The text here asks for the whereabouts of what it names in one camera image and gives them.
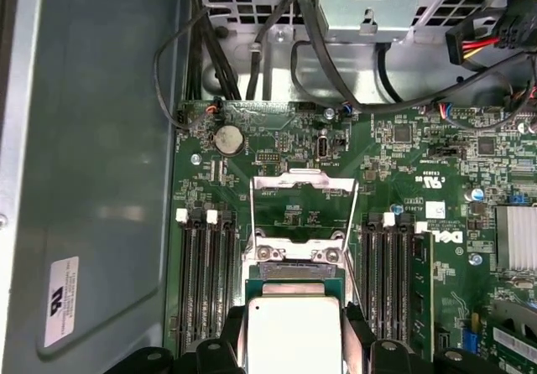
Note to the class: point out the internal USB port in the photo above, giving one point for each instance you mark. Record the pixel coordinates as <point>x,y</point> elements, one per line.
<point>324,147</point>

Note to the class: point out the silver finned heatsink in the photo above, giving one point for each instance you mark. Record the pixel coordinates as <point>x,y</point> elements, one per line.
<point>518,237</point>

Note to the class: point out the white square board sticker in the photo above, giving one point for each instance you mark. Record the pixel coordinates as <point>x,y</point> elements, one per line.
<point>435,209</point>

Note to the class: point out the blue board connector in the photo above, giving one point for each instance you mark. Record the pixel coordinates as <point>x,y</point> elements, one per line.
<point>518,200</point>

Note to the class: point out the black board header connector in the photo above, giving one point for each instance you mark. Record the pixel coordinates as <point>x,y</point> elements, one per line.
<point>446,152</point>

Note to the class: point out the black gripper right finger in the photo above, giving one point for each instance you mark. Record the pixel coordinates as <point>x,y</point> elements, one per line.
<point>390,357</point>

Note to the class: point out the silver blue capacitor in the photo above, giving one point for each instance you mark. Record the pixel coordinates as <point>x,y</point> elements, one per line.
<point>476,194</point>

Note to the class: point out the round silver coin battery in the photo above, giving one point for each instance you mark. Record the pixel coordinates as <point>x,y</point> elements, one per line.
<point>228,140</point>

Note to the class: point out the black and grey PC case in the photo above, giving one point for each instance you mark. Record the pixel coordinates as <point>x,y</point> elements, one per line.
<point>105,139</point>

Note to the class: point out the CPU socket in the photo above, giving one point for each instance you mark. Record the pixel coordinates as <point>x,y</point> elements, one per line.
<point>293,270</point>

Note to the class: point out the metal socket cover frame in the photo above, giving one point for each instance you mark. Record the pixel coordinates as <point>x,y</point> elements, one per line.
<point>264,182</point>

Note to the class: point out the green motherboard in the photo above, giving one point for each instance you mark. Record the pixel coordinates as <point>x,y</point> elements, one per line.
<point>260,139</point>

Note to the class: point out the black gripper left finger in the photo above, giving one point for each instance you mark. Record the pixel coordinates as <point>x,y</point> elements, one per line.
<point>210,357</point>

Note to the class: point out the white case label sticker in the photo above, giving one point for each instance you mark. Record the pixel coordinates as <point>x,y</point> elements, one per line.
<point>63,302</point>

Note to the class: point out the silver-topped CPU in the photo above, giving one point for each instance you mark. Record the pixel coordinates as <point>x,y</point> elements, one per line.
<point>293,336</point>

